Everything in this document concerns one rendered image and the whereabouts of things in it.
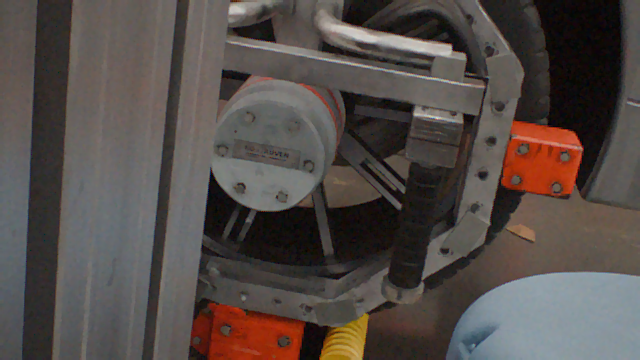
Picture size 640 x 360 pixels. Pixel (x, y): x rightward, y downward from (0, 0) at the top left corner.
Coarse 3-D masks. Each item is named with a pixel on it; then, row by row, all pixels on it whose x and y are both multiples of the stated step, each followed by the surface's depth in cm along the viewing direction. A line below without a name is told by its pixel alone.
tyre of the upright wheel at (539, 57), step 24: (480, 0) 113; (504, 0) 112; (528, 0) 113; (504, 24) 113; (528, 24) 113; (528, 48) 114; (528, 72) 115; (528, 96) 116; (528, 120) 117; (504, 192) 121; (504, 216) 122; (456, 264) 125; (432, 288) 127
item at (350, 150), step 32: (352, 0) 117; (416, 32) 117; (224, 96) 123; (352, 96) 121; (352, 160) 124; (384, 160) 125; (224, 192) 143; (320, 192) 126; (384, 192) 125; (448, 192) 122; (224, 224) 134; (256, 224) 139; (288, 224) 142; (320, 224) 128; (352, 224) 140; (384, 224) 135; (224, 256) 129; (256, 256) 129; (288, 256) 131; (320, 256) 131; (352, 256) 128
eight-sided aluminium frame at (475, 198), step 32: (480, 32) 106; (512, 64) 106; (512, 96) 108; (480, 128) 110; (480, 160) 111; (480, 192) 112; (448, 224) 116; (480, 224) 113; (384, 256) 121; (448, 256) 116; (224, 288) 121; (256, 288) 121; (288, 288) 121; (320, 288) 124; (352, 288) 119; (320, 320) 121; (352, 320) 120
